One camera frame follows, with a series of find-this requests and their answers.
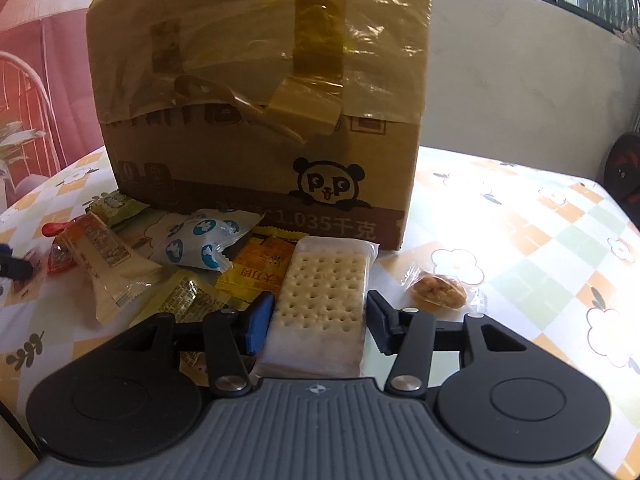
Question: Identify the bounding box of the blue white spotted packet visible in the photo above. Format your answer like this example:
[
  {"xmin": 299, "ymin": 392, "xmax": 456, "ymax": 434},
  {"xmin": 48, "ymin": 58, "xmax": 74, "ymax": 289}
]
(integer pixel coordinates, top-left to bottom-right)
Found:
[{"xmin": 150, "ymin": 208, "xmax": 266, "ymax": 274}]

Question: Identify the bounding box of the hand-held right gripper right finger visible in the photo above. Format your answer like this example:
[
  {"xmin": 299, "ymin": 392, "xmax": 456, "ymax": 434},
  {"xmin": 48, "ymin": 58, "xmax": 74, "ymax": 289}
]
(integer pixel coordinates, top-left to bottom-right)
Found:
[{"xmin": 367, "ymin": 290, "xmax": 548, "ymax": 397}]

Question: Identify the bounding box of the printed wall cloth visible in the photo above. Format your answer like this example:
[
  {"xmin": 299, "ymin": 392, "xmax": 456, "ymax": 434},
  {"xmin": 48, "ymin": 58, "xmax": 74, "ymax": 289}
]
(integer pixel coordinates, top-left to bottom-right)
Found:
[{"xmin": 0, "ymin": 0, "xmax": 122, "ymax": 211}]

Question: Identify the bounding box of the clear wrapped walnut cookie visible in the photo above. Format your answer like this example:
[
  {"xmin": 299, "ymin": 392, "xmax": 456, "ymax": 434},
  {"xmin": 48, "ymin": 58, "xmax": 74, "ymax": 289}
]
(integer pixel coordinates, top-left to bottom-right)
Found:
[{"xmin": 400, "ymin": 262, "xmax": 489, "ymax": 312}]

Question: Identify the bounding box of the clear cracker packet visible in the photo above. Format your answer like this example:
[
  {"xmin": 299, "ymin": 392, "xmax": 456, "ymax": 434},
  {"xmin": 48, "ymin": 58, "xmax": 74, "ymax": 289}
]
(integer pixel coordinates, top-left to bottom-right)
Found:
[{"xmin": 250, "ymin": 237, "xmax": 381, "ymax": 379}]

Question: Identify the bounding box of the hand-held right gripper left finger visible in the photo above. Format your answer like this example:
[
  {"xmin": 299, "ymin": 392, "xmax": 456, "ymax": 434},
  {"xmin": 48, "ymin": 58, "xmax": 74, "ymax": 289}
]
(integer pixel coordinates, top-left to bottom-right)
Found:
[{"xmin": 102, "ymin": 292, "xmax": 277, "ymax": 397}]

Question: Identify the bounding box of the orange snack packet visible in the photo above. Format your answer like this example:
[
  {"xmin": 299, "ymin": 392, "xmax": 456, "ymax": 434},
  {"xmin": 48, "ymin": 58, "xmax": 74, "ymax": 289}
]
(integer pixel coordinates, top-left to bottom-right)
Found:
[{"xmin": 216, "ymin": 227, "xmax": 306, "ymax": 307}]

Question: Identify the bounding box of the pale green packet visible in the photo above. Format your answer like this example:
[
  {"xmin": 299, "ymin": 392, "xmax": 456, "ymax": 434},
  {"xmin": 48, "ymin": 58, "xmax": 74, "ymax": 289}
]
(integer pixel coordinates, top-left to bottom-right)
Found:
[{"xmin": 85, "ymin": 192, "xmax": 151, "ymax": 234}]

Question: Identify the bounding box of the olive yellow packet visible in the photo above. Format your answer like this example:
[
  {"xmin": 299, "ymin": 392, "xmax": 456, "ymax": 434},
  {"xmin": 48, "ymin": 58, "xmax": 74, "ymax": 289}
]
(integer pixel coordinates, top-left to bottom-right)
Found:
[{"xmin": 127, "ymin": 269, "xmax": 251, "ymax": 376}]

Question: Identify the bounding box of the red wrapped candy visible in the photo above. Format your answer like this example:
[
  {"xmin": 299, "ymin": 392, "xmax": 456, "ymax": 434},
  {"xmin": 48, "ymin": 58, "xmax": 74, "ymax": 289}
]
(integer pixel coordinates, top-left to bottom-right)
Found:
[{"xmin": 41, "ymin": 216, "xmax": 87, "ymax": 276}]

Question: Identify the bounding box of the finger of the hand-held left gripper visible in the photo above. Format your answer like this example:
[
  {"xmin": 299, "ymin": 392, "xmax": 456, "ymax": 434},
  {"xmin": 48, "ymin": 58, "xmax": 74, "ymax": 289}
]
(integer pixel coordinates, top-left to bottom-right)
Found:
[{"xmin": 0, "ymin": 244, "xmax": 35, "ymax": 282}]

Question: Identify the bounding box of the beige wafer packet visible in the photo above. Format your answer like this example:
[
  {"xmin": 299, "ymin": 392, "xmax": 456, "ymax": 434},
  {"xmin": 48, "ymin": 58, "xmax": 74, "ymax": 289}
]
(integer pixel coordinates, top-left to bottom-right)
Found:
[{"xmin": 62, "ymin": 212, "xmax": 164, "ymax": 325}]

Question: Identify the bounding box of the cardboard box with plastic liner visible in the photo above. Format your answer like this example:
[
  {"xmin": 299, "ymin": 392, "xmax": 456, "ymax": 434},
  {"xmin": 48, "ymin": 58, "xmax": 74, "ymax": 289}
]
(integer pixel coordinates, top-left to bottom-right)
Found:
[{"xmin": 86, "ymin": 0, "xmax": 437, "ymax": 252}]

